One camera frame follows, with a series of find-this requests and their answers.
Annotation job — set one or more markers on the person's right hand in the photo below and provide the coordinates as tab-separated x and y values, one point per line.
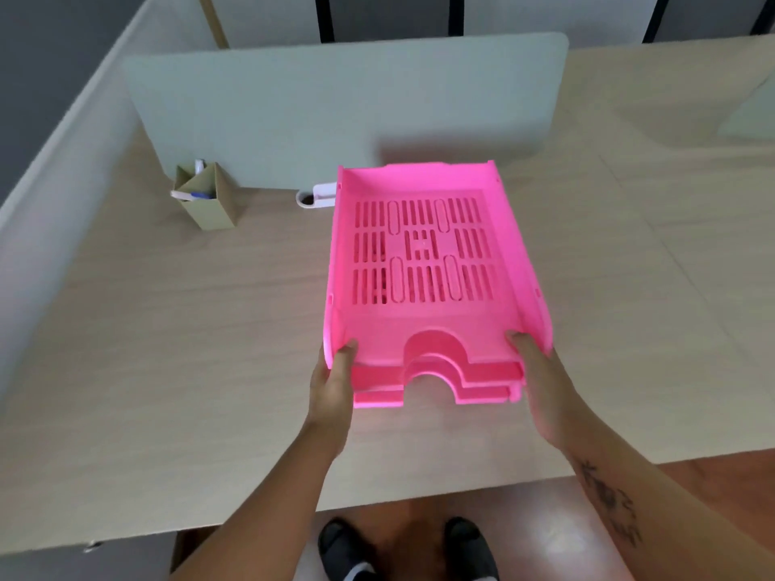
548	393

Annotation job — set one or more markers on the person's left hand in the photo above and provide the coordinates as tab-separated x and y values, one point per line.
330	396

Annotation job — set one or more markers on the person's left thumb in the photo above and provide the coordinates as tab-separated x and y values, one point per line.
346	356

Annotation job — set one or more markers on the person's right thumb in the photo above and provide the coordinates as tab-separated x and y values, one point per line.
522	347

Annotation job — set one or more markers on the pink plastic letter tray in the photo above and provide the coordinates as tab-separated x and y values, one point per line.
466	373
424	398
424	260

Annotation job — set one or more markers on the person's left forearm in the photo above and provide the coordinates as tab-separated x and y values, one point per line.
266	508

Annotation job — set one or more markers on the person's right forearm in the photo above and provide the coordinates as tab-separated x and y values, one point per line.
654	514

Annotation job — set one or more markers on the person's left black shoe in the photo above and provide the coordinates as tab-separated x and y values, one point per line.
342	550

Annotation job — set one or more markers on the person's black shoe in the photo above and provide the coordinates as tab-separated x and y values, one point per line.
469	547
342	550

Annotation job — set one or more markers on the brown cardboard pen holder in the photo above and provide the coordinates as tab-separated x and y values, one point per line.
209	202

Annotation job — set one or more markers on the person's right black shoe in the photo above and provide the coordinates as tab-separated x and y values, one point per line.
469	547

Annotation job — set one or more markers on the white blue pen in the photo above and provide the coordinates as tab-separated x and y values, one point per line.
191	195

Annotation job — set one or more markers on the grey desk divider panel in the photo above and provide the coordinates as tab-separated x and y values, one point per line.
339	108

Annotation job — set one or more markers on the grey side partition panel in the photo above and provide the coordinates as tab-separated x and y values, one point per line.
66	175

